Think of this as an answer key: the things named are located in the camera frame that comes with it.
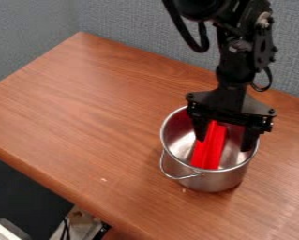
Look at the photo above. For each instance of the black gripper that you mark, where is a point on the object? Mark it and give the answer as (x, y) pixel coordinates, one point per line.
(230, 105)

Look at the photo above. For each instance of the red plastic block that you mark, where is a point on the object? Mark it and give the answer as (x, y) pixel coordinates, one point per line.
(208, 151)

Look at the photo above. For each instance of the stainless steel pot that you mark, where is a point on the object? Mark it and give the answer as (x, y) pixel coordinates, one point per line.
(178, 141)

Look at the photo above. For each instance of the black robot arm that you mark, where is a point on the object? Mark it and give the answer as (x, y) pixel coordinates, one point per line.
(244, 24)

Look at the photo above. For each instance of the metal table leg bracket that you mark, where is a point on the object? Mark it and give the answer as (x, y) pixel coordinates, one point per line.
(86, 227)

